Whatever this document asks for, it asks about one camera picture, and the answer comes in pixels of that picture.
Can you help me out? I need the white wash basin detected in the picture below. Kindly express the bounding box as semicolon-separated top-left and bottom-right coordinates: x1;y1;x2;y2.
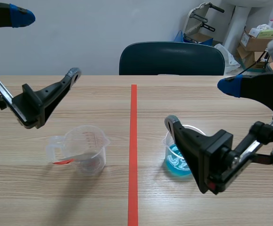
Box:
223;0;273;49

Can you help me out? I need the clear empty plastic beaker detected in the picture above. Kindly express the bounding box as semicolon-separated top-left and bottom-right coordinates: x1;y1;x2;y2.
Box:
46;125;111;176

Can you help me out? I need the folded grey hand cart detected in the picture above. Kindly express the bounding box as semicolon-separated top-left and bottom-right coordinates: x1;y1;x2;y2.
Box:
182;2;225;44

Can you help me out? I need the white plastic bag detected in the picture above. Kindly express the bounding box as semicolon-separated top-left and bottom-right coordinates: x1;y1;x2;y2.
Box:
213;43;241;74

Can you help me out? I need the dark blue chair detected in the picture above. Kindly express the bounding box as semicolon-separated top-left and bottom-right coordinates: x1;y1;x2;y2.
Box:
118;41;226;76

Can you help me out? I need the clear beaker with blue liquid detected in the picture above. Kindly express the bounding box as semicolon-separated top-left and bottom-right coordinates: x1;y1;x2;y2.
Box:
162;124;207;181

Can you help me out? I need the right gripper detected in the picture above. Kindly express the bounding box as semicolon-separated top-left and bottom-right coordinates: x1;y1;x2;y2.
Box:
164;71;273;196

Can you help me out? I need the brown cardboard box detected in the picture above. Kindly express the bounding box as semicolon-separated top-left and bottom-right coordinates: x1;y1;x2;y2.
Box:
236;29;273;71

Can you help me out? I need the blue bag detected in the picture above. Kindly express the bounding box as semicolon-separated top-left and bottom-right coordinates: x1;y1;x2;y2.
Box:
173;30;187;43

